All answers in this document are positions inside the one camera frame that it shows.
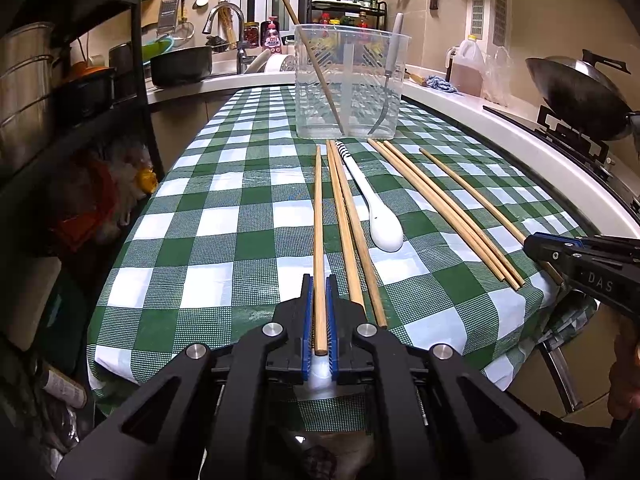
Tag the gas stove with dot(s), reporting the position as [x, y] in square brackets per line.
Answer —
[575, 135]

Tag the wide wall vent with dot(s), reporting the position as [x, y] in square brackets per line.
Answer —
[500, 17]

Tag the black pan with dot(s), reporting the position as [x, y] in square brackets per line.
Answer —
[180, 67]

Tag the black pot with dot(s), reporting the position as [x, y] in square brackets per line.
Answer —
[85, 92]

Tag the black shelving rack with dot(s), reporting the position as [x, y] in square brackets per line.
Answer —
[140, 60]

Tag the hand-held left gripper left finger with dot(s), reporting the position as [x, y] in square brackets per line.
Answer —
[307, 330]

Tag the green bowl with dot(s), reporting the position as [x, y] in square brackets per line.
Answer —
[157, 47]

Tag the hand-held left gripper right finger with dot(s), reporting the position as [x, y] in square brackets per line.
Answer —
[332, 330]

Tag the pink bottle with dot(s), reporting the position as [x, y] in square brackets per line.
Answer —
[272, 40]

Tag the black spice rack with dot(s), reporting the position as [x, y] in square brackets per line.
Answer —
[310, 15]

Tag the blue cloth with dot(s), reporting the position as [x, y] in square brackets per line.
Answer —
[441, 85]

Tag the wooden chopstick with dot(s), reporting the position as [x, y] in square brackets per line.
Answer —
[342, 220]
[437, 210]
[318, 235]
[450, 210]
[474, 195]
[444, 210]
[320, 77]
[359, 240]

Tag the clear plastic bag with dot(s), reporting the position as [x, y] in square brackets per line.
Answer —
[497, 80]

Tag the metal grater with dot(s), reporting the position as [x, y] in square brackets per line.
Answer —
[169, 12]

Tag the large steel pot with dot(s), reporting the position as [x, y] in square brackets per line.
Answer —
[25, 95]

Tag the steel wok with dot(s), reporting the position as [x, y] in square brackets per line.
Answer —
[580, 90]

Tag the clear plastic container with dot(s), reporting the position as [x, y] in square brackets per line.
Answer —
[360, 110]

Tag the green checked tablecloth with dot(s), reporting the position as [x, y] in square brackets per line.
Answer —
[225, 270]

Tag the spray can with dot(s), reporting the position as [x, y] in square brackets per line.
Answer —
[65, 387]

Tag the red and yellow bag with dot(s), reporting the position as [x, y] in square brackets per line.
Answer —
[105, 195]

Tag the red jar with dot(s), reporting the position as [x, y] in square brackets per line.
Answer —
[251, 35]

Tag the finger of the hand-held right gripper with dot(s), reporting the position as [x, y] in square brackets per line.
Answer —
[555, 250]

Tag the white plate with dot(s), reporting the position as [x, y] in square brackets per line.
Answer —
[272, 62]

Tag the small steel pot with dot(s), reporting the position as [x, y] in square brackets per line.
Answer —
[120, 70]

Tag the person's right hand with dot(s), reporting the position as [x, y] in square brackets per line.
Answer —
[627, 380]

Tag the plastic oil jug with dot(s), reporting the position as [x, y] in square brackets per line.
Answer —
[467, 75]

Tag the metal table leg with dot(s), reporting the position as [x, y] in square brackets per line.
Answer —
[562, 375]

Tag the steel kitchen faucet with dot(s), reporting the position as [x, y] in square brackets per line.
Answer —
[242, 45]

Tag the hanging mesh strainer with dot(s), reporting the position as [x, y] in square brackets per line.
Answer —
[186, 30]

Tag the narrow wall vent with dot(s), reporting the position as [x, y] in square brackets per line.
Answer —
[478, 10]

